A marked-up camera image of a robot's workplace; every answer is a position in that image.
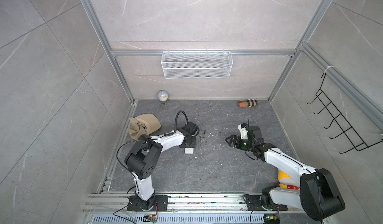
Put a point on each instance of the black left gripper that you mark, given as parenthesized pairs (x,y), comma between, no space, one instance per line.
(194,144)

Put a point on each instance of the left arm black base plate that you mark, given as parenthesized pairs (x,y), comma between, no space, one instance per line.
(154,203)

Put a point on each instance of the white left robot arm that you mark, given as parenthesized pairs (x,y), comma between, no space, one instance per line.
(141,161)

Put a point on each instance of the white wire mesh basket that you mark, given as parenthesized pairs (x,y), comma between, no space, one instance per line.
(197,65)

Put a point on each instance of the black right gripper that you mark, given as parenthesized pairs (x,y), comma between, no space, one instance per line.
(235,139)

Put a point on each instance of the small grey desk clock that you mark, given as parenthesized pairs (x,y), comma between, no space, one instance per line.
(163,96)

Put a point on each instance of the black wall hook rack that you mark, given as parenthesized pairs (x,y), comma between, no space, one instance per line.
(346,129)

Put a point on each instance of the aluminium front rail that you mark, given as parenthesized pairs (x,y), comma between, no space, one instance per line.
(174,203)

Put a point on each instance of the yellow plush toy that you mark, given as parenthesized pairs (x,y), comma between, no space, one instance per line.
(286,181)

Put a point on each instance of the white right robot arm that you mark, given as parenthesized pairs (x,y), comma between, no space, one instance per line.
(300,186)

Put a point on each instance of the beige cap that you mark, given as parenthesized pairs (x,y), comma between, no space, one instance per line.
(143,124)

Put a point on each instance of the white remote control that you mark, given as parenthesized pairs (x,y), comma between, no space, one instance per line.
(189,150)

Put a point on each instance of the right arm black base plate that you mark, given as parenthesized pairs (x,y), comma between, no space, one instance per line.
(261,203)

